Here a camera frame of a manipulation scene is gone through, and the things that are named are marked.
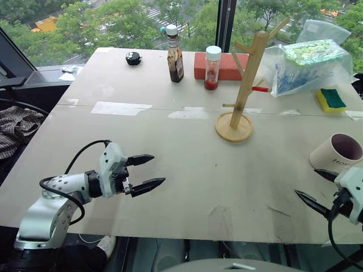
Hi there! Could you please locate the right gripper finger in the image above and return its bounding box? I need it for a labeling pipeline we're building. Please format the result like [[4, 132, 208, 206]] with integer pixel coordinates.
[[313, 168, 340, 182], [294, 189, 332, 219]]

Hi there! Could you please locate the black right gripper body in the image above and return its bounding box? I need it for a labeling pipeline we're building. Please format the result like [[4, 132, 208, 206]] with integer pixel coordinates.
[[330, 188, 354, 219]]

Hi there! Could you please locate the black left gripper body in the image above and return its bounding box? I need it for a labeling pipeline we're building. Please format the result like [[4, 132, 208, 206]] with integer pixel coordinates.
[[112, 158, 134, 197]]

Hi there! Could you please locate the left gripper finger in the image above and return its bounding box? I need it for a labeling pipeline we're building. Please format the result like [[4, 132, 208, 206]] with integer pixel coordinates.
[[126, 154, 155, 168], [130, 177, 166, 198]]

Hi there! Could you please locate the white mug purple inside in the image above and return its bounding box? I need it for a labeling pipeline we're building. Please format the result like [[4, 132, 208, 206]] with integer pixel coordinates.
[[309, 133, 363, 174]]

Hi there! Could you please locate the wooden mug tree stand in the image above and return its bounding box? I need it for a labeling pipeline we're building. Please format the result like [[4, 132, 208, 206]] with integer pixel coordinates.
[[214, 17, 291, 143]]

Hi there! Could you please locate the yellow green sponge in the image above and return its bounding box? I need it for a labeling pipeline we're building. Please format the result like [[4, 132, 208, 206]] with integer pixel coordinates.
[[315, 88, 348, 114]]

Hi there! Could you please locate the dark object at table edge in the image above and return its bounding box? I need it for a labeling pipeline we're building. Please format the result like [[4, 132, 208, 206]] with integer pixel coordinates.
[[351, 73, 363, 100]]

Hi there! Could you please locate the clear plastic bag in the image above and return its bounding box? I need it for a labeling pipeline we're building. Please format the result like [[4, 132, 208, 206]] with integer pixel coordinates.
[[263, 19, 354, 99]]

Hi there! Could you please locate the black round spotted object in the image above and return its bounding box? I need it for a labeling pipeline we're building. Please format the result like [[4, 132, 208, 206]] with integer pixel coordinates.
[[125, 50, 142, 67]]

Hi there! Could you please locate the brown sauce bottle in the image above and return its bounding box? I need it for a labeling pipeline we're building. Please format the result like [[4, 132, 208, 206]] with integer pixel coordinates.
[[165, 24, 185, 84]]

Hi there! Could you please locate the clear jar with white lid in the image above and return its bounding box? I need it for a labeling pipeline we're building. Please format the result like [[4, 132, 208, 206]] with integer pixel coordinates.
[[204, 45, 222, 91]]

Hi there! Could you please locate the crumpled white wrapper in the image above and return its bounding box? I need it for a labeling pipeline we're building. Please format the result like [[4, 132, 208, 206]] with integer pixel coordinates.
[[58, 65, 81, 74]]

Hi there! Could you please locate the plaid cloth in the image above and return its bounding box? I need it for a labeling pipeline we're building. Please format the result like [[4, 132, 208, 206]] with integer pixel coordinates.
[[0, 105, 47, 161]]

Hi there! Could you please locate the green white package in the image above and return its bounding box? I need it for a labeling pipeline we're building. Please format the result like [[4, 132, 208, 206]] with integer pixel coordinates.
[[281, 39, 346, 67]]

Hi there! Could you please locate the red brick block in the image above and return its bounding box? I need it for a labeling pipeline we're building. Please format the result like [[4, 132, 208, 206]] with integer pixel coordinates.
[[193, 52, 250, 82]]

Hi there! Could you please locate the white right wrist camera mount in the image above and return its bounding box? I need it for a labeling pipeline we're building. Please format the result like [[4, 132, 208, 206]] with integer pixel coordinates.
[[334, 166, 363, 225]]

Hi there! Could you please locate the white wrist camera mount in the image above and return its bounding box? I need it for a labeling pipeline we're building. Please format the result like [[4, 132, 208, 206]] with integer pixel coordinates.
[[99, 142, 129, 198], [334, 166, 363, 225]]

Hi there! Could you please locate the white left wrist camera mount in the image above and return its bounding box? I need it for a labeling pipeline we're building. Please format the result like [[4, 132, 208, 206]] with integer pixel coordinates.
[[99, 142, 129, 198]]

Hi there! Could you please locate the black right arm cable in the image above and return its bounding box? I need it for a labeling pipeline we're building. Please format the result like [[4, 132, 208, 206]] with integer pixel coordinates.
[[328, 209, 363, 270]]

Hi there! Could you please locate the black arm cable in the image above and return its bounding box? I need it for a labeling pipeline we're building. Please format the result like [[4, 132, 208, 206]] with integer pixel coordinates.
[[328, 209, 363, 270], [39, 139, 111, 225]]

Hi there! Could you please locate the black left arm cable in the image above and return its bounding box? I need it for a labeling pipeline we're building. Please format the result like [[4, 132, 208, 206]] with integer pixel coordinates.
[[39, 139, 111, 225]]

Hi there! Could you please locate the black loose cable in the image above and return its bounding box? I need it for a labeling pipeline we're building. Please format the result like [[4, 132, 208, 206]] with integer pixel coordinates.
[[0, 99, 50, 117]]

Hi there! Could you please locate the dark window frame post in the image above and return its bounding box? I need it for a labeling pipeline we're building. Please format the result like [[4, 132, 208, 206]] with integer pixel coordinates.
[[215, 0, 239, 54]]

